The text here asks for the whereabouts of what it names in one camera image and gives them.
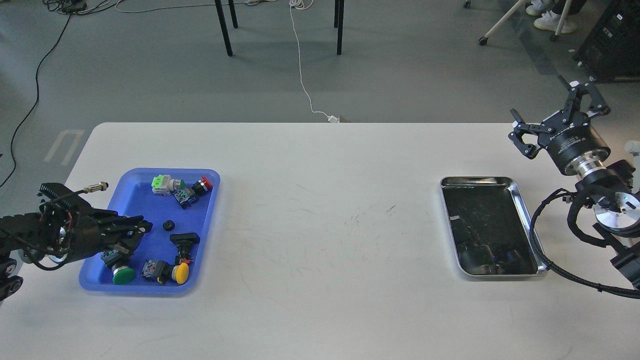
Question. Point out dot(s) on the person's white shoe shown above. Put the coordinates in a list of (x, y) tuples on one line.
[(549, 21), (538, 7)]

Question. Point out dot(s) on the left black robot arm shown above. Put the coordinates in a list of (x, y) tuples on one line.
[(68, 229)]

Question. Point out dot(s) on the black table leg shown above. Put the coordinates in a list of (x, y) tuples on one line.
[(223, 26), (340, 28), (336, 14), (233, 14)]

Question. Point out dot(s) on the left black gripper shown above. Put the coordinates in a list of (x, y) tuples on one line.
[(95, 232)]

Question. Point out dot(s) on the black table leg rear left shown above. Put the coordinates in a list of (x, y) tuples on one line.
[(233, 14)]

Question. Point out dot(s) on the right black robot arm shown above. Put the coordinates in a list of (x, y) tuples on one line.
[(604, 208)]

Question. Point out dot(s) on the silver metal tray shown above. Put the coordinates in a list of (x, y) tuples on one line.
[(489, 225)]

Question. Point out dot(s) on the yellow push button switch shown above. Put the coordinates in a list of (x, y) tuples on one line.
[(161, 271)]

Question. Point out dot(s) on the black square push button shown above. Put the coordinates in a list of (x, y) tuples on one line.
[(184, 243)]

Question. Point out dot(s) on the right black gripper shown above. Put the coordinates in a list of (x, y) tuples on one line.
[(575, 142)]

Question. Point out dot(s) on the black equipment case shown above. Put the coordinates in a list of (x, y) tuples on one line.
[(611, 51)]

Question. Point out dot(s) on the red push button switch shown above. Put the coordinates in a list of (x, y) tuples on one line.
[(202, 186)]

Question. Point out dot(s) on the black table leg rear right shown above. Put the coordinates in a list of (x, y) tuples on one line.
[(336, 14)]

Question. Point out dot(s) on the blue plastic tray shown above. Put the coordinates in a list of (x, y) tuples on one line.
[(133, 196)]

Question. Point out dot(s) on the green push button switch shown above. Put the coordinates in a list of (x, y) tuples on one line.
[(119, 264)]

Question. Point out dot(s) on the green white terminal switch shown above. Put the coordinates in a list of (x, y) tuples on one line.
[(166, 185)]

